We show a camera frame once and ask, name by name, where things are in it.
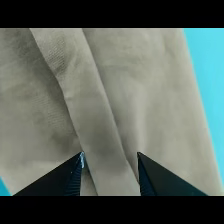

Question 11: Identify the orange T-shirt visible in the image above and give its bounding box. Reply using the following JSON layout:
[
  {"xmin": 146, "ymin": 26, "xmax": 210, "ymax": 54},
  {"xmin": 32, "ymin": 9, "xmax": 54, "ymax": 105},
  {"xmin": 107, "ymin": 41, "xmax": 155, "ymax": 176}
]
[{"xmin": 0, "ymin": 28, "xmax": 224, "ymax": 197}]

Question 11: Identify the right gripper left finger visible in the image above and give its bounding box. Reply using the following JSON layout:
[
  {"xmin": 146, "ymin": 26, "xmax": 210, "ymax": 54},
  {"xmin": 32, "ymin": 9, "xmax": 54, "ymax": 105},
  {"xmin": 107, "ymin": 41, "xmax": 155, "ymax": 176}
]
[{"xmin": 13, "ymin": 151, "xmax": 86, "ymax": 197}]

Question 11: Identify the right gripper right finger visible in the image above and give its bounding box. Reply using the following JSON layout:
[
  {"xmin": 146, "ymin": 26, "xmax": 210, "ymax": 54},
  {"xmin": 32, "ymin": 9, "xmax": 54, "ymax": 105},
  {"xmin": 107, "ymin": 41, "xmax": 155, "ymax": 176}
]
[{"xmin": 136, "ymin": 151, "xmax": 208, "ymax": 197}]

